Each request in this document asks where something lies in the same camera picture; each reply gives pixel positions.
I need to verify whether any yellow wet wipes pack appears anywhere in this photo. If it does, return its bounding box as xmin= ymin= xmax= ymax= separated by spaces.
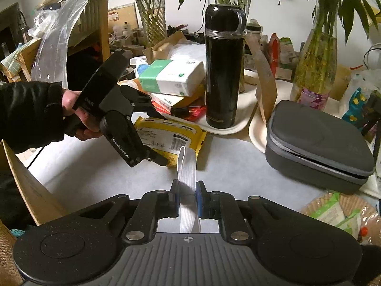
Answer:
xmin=134 ymin=117 xmax=207 ymax=167

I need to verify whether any white elastic band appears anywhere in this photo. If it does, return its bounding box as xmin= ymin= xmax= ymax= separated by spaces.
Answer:
xmin=177 ymin=146 xmax=201 ymax=233

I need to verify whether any person left hand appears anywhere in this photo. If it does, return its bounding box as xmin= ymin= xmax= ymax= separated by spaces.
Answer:
xmin=61 ymin=89 xmax=103 ymax=141

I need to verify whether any white blue tube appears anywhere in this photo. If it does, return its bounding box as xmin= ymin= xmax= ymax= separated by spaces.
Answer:
xmin=134 ymin=63 xmax=150 ymax=78

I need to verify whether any green white tissue box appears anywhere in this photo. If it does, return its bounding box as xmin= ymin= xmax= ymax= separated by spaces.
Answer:
xmin=139 ymin=59 xmax=205 ymax=97

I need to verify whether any wooden chair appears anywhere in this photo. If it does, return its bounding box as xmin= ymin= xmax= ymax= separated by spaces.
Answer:
xmin=68 ymin=0 xmax=110 ymax=61

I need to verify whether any white plastic tray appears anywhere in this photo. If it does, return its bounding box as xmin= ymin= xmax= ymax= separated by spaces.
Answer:
xmin=149 ymin=76 xmax=257 ymax=135

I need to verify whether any cardboard box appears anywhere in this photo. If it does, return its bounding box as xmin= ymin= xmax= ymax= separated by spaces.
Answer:
xmin=1 ymin=141 xmax=67 ymax=285

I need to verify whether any black thermos bottle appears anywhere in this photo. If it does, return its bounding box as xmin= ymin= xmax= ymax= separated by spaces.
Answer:
xmin=204 ymin=3 xmax=247 ymax=130

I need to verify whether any dark grey zip case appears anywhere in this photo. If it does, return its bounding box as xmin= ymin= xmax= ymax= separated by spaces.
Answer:
xmin=266 ymin=100 xmax=375 ymax=194

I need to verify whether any woven basket tray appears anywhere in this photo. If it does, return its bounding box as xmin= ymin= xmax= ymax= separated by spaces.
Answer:
xmin=301 ymin=192 xmax=380 ymax=246

